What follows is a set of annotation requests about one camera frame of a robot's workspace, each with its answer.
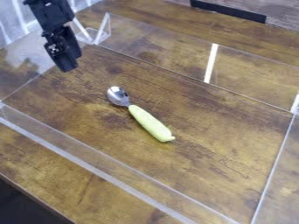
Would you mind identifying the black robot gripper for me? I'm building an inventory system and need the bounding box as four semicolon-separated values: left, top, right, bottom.
22;0;81;73

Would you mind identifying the green handled metal spoon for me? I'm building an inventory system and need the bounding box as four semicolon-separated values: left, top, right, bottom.
106;86;175;143

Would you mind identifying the black bar at back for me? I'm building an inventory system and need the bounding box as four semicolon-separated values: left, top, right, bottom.
189;0;267;24

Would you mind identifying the clear acrylic enclosure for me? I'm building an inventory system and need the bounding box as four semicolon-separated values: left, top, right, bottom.
0;13;299;224

